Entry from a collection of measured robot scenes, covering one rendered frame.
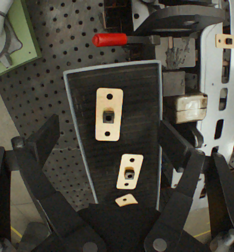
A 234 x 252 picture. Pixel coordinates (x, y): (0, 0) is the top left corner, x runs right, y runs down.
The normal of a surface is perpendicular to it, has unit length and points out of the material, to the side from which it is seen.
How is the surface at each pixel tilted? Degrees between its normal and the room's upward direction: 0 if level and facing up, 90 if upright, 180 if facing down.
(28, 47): 2
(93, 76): 0
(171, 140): 90
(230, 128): 0
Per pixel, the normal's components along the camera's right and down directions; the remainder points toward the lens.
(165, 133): -0.99, -0.04
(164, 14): -0.73, 0.35
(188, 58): 0.07, 0.40
